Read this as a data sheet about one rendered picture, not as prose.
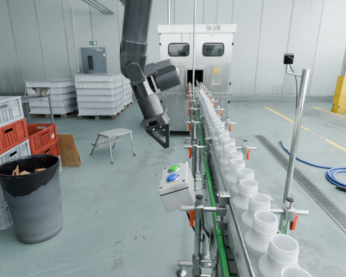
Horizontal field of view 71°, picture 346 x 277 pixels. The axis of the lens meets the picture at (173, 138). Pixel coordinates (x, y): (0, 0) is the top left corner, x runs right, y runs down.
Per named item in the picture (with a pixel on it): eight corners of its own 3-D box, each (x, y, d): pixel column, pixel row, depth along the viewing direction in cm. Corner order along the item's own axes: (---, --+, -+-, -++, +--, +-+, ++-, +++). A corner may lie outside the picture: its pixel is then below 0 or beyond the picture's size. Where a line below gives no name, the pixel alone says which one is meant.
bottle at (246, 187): (223, 245, 56) (227, 181, 51) (239, 235, 59) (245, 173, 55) (244, 261, 51) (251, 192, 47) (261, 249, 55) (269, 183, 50)
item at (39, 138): (33, 155, 268) (30, 136, 262) (-4, 155, 268) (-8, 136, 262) (59, 139, 326) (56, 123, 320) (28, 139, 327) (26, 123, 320)
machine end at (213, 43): (228, 138, 485) (236, 23, 424) (159, 137, 493) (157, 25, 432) (218, 120, 637) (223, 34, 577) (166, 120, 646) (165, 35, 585)
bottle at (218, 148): (230, 182, 86) (234, 138, 82) (213, 181, 87) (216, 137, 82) (228, 175, 92) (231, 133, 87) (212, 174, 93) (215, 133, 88)
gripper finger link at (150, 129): (178, 139, 73) (167, 110, 70) (178, 147, 66) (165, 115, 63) (157, 145, 74) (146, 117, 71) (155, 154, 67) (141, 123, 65)
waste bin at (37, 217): (52, 250, 191) (39, 176, 172) (-2, 248, 193) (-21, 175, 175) (77, 216, 234) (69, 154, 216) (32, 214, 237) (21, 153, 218)
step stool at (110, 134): (112, 147, 429) (111, 125, 417) (135, 155, 391) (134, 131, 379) (89, 154, 395) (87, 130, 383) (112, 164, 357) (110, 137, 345)
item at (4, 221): (6, 230, 214) (1, 208, 207) (-41, 231, 212) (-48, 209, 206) (40, 195, 272) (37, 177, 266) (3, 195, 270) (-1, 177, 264)
